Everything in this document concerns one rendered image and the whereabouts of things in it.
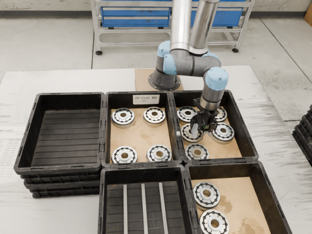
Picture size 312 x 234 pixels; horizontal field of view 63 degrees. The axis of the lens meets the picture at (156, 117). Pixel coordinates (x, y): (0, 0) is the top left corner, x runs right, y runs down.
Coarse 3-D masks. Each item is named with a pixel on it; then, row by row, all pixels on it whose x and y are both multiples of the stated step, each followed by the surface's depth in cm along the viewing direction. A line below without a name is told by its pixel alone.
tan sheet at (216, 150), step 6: (180, 126) 120; (204, 138) 116; (210, 138) 116; (234, 138) 117; (186, 144) 113; (204, 144) 113; (210, 144) 114; (216, 144) 114; (222, 144) 114; (228, 144) 114; (234, 144) 114; (210, 150) 111; (216, 150) 112; (222, 150) 112; (228, 150) 112; (234, 150) 112; (210, 156) 109; (216, 156) 109; (222, 156) 110; (228, 156) 110; (234, 156) 110; (240, 156) 110
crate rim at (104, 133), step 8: (168, 96) 118; (104, 104) 112; (104, 112) 109; (104, 120) 106; (104, 128) 103; (176, 128) 106; (104, 136) 100; (176, 136) 103; (104, 144) 99; (176, 144) 100; (104, 152) 95; (104, 160) 93; (176, 160) 95
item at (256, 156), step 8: (232, 96) 121; (176, 112) 112; (176, 120) 108; (240, 120) 111; (248, 136) 105; (184, 152) 98; (256, 152) 100; (184, 160) 95; (192, 160) 96; (200, 160) 96; (208, 160) 96; (216, 160) 96; (224, 160) 96; (232, 160) 97; (240, 160) 97
